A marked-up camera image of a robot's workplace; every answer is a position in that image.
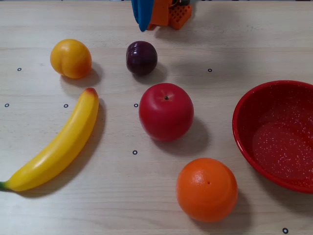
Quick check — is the red apple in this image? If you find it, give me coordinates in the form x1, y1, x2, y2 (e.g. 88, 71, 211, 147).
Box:
138, 82, 195, 142

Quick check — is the orange robot base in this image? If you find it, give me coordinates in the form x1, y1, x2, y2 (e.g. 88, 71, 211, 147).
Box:
146, 4, 193, 30

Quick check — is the orange fruit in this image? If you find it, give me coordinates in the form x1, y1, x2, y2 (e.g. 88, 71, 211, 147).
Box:
176, 157, 239, 223

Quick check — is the dark purple plum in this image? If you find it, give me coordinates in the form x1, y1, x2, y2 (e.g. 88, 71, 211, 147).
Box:
126, 41, 158, 76

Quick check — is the yellow banana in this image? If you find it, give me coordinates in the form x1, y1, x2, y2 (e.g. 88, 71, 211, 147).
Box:
0, 87, 100, 192

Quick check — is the red speckled bowl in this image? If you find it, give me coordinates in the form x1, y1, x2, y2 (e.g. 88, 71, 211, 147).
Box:
232, 80, 313, 194

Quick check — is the yellow peach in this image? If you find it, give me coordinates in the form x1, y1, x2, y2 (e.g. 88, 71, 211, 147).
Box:
50, 38, 93, 79

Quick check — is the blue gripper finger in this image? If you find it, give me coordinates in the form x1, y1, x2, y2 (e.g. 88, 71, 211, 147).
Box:
131, 0, 157, 32

